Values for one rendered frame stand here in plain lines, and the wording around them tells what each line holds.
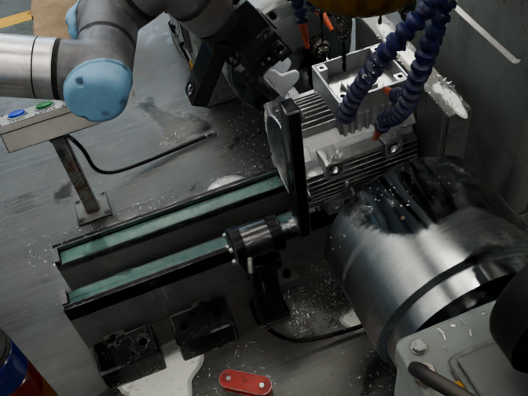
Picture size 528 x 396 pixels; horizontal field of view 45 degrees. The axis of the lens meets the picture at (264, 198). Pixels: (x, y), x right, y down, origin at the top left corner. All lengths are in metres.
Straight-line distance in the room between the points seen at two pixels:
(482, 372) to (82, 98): 0.53
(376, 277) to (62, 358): 0.62
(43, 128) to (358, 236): 0.62
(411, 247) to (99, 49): 0.44
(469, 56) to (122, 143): 0.78
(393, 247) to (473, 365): 0.18
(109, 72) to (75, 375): 0.58
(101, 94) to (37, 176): 0.74
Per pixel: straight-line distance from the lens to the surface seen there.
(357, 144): 1.01
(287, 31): 1.18
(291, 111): 0.80
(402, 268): 0.78
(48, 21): 3.30
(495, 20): 1.03
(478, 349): 0.69
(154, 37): 1.79
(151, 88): 1.62
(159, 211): 1.15
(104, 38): 0.82
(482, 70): 1.08
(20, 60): 0.81
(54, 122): 1.19
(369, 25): 1.11
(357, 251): 0.83
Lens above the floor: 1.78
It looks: 49 degrees down
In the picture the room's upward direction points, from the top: 10 degrees counter-clockwise
